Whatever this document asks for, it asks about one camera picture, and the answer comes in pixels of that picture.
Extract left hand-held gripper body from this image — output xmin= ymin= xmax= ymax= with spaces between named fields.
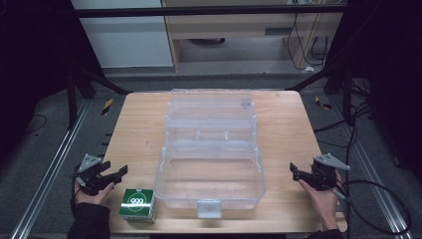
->
xmin=74 ymin=153 xmax=115 ymax=196

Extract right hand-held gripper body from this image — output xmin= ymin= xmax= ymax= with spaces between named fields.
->
xmin=303 ymin=152 xmax=351 ymax=192

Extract green and white box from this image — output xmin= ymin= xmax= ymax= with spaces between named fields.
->
xmin=117 ymin=187 xmax=157 ymax=224

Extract clear plastic storage box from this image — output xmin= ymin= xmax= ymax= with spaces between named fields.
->
xmin=152 ymin=88 xmax=268 ymax=220

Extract person's left hand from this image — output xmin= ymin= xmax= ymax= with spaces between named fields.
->
xmin=74 ymin=181 xmax=116 ymax=207

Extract person's right hand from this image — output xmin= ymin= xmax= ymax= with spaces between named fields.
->
xmin=298 ymin=170 xmax=343 ymax=232

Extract yellow and black tape strip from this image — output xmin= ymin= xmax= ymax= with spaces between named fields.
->
xmin=101 ymin=98 xmax=114 ymax=117
xmin=314 ymin=95 xmax=333 ymax=112

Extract black metal stand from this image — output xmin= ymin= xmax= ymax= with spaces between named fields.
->
xmin=284 ymin=61 xmax=355 ymax=126
xmin=65 ymin=62 xmax=131 ymax=131

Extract dark curtain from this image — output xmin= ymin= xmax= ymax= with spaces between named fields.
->
xmin=0 ymin=0 xmax=106 ymax=163
xmin=326 ymin=0 xmax=422 ymax=187

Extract white cabinet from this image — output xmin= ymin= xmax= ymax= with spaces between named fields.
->
xmin=70 ymin=0 xmax=175 ymax=70

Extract light wooden desk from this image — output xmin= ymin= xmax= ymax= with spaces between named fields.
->
xmin=160 ymin=0 xmax=344 ymax=73

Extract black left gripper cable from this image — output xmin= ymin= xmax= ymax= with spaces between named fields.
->
xmin=69 ymin=174 xmax=80 ymax=215

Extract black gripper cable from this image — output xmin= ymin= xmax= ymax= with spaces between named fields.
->
xmin=69 ymin=174 xmax=80 ymax=215
xmin=332 ymin=179 xmax=413 ymax=236

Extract aluminium floor rail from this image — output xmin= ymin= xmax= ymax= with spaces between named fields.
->
xmin=330 ymin=95 xmax=415 ymax=239
xmin=9 ymin=99 xmax=92 ymax=239

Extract black floor cable bundle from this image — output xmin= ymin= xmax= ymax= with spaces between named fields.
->
xmin=313 ymin=79 xmax=374 ymax=239

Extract thin black floor cable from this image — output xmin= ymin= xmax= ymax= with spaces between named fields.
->
xmin=24 ymin=114 xmax=49 ymax=135

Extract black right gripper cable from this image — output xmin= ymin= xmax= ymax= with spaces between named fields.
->
xmin=332 ymin=179 xmax=413 ymax=236

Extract black hanging desk cables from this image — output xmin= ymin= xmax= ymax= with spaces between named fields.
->
xmin=286 ymin=12 xmax=330 ymax=72

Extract black horizontal frame bar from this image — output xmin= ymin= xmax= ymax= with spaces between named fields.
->
xmin=74 ymin=5 xmax=348 ymax=19

